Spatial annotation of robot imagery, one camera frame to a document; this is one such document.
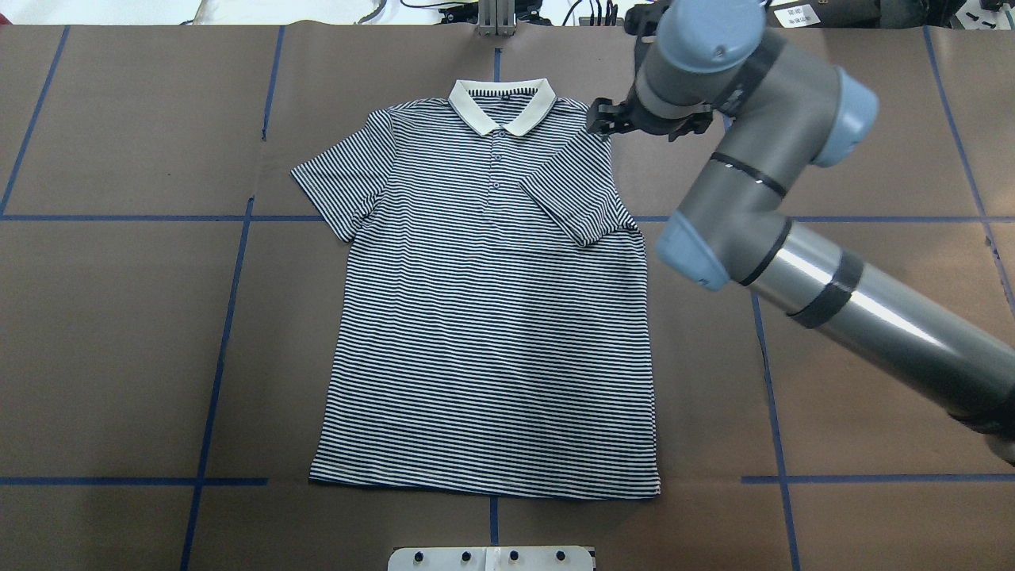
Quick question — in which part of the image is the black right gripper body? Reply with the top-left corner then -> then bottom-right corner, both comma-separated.
626,86 -> 714,142

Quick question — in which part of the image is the navy white striped polo shirt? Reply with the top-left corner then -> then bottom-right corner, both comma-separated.
291,79 -> 662,501

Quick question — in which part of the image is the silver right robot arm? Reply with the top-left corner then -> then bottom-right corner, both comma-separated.
587,1 -> 1013,463

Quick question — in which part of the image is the black box with label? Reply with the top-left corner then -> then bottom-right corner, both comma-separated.
761,1 -> 882,29

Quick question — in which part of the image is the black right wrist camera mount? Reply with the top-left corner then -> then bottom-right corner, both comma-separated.
623,1 -> 671,35

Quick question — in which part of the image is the aluminium frame post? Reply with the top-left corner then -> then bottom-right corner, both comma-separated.
476,0 -> 517,37

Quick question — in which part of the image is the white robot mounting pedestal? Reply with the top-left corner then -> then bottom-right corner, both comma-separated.
386,546 -> 597,570

